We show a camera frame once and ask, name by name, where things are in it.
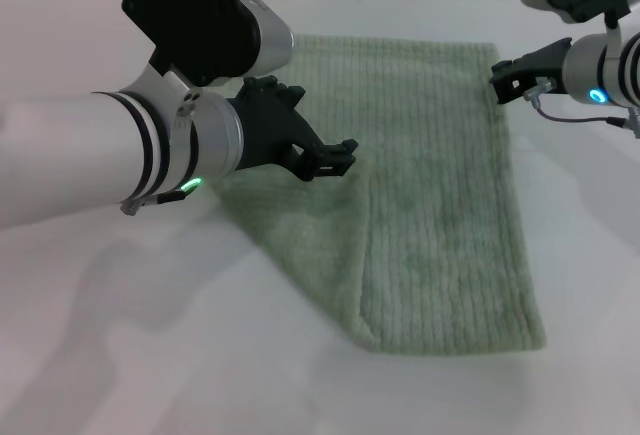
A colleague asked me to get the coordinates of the white left camera mount bracket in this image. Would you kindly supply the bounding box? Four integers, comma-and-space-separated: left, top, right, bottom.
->
130, 52, 204, 119

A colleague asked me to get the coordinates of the white right camera mount bracket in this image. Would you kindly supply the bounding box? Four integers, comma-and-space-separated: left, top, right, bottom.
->
602, 7, 624, 74

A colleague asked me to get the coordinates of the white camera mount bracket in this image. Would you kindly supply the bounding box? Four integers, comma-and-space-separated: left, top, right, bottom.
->
130, 52, 204, 119
602, 7, 624, 74

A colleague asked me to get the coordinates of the pale green ribbed towel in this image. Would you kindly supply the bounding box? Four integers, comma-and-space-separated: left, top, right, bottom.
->
212, 33, 547, 356

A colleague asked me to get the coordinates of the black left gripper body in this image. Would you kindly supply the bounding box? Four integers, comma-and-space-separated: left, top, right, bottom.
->
227, 74, 326, 179

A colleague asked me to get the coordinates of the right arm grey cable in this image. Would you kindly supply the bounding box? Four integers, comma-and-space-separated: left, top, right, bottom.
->
523, 79, 640, 139

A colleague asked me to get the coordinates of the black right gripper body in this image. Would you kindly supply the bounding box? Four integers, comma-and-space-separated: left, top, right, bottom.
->
514, 37, 574, 99

